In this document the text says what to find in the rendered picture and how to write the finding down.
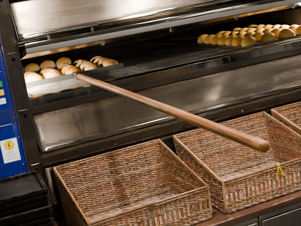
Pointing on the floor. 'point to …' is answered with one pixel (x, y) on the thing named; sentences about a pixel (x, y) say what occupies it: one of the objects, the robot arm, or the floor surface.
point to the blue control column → (7, 114)
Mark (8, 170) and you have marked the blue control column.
